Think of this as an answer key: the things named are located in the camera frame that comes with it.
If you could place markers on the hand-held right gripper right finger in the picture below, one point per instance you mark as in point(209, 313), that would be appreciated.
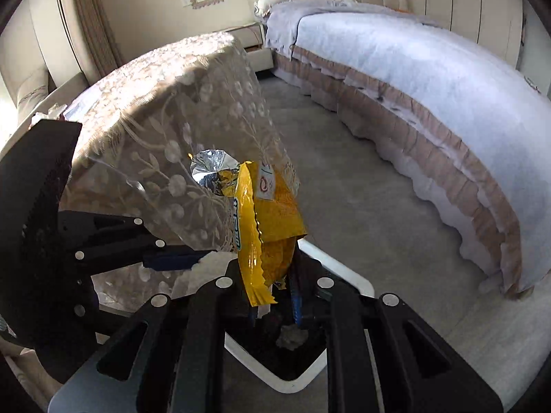
point(296, 305)

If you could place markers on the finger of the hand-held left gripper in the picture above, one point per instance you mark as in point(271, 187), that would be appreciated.
point(172, 261)

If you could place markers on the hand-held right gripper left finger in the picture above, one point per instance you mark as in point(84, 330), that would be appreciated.
point(206, 322)

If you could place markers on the white square trash bin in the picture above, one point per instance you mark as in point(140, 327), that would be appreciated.
point(258, 368)

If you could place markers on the yellow snack bag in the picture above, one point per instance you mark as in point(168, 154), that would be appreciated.
point(275, 206)

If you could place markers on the crumpled grey tissue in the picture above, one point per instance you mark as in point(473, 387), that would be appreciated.
point(292, 336)

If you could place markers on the beige cushion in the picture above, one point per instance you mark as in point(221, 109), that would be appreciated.
point(32, 88)

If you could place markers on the beige upholstered chair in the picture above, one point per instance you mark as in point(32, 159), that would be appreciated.
point(64, 90)

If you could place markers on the embroidered beige tablecloth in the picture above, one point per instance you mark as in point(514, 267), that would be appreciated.
point(172, 116)

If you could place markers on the bed with pink ruffled skirt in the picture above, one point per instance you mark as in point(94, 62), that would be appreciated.
point(430, 146)

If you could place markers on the beige nightstand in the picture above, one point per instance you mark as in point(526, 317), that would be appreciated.
point(254, 36)

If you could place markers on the lavender blanket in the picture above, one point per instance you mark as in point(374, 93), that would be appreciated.
point(409, 60)

